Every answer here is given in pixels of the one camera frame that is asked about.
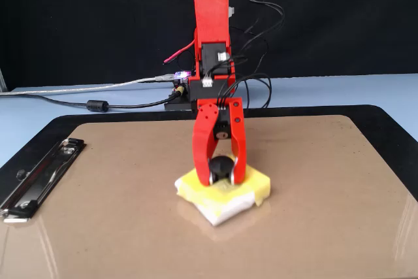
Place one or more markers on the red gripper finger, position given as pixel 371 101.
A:
pixel 239 148
pixel 200 148

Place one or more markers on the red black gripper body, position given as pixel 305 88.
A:
pixel 223 125

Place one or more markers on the black round knob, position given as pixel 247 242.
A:
pixel 220 166

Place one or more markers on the yellow sponge with white cloth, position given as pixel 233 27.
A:
pixel 222 200

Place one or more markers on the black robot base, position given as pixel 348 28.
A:
pixel 176 106

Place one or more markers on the controller board with purple light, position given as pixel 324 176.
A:
pixel 181 76

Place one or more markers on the brown glossy sheet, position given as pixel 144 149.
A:
pixel 114 200

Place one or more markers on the brown clipboard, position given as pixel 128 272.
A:
pixel 385 122

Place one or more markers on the silver metal clip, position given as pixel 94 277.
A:
pixel 42 174

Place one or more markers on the black backdrop cloth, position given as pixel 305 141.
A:
pixel 65 14

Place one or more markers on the grey metal post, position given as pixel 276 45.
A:
pixel 2 79

